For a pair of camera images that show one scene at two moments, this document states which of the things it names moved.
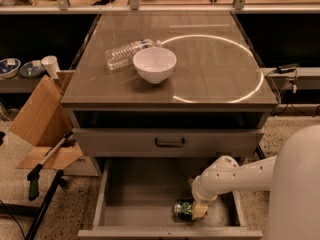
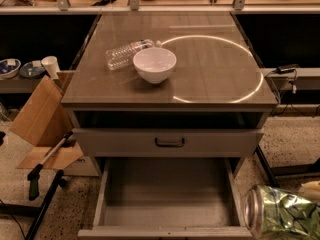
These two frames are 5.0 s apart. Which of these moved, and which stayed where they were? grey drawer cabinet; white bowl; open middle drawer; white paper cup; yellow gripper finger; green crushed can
Moved: yellow gripper finger; green crushed can
Stayed: white paper cup; white bowl; grey drawer cabinet; open middle drawer
